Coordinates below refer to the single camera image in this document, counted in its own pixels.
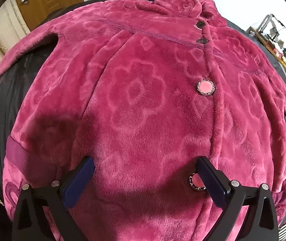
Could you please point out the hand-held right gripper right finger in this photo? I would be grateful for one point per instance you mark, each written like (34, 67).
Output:
(211, 183)

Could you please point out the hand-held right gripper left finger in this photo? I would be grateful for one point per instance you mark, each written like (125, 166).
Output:
(79, 183)

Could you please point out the pink fleece jacket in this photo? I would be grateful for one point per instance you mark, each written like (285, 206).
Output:
(132, 93)

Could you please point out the cream curtain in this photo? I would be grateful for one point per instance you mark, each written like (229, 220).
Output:
(5, 30)

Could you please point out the glass tank with metal frame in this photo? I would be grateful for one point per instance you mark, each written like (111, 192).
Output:
(268, 27)

